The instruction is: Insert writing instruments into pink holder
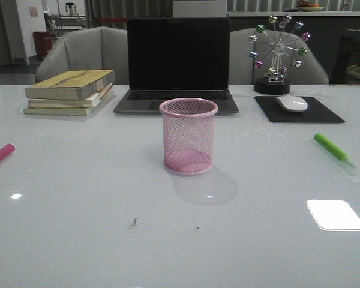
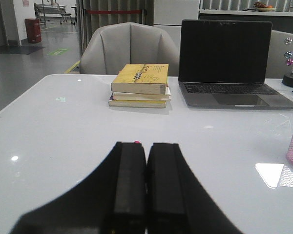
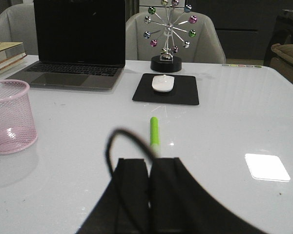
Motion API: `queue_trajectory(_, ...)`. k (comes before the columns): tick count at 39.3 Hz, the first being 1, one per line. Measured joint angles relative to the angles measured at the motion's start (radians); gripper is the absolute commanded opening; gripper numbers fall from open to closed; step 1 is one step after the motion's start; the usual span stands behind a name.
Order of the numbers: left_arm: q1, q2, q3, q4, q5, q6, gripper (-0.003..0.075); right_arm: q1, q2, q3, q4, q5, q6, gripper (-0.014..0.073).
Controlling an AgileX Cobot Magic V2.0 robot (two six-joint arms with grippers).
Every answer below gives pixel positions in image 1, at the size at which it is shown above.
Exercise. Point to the green marker pen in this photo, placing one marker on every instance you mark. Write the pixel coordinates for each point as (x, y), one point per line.
(333, 149)

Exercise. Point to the pink mesh pen holder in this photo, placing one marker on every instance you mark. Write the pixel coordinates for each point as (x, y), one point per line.
(188, 134)

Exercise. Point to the grey open laptop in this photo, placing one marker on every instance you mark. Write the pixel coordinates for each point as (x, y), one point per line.
(177, 58)

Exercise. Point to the middle white book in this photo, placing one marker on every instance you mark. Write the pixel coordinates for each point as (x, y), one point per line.
(89, 102)

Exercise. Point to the bottom yellow book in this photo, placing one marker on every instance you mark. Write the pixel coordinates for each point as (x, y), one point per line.
(59, 111)

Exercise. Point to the yellow book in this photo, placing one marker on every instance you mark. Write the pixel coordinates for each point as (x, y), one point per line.
(59, 111)
(71, 85)

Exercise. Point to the right grey armchair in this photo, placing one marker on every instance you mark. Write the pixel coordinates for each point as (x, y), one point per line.
(301, 70)

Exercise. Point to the grey armchair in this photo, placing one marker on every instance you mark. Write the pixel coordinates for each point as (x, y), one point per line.
(88, 49)
(301, 70)

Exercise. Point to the yellow top book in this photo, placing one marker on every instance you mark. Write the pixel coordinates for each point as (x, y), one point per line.
(71, 85)

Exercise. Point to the white computer mouse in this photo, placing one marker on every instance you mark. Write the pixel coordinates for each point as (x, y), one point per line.
(291, 103)

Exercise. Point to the left grey armchair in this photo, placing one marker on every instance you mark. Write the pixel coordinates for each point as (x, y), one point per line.
(88, 49)

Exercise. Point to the ferris wheel desk ornament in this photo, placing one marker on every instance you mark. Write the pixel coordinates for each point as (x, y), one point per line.
(273, 82)

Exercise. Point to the black mouse pad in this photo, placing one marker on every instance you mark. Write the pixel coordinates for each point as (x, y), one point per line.
(316, 112)

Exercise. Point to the red trash bin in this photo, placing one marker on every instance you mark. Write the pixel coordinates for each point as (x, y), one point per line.
(43, 43)

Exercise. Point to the fruit bowl on counter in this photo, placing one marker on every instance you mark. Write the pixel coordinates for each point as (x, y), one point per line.
(307, 6)

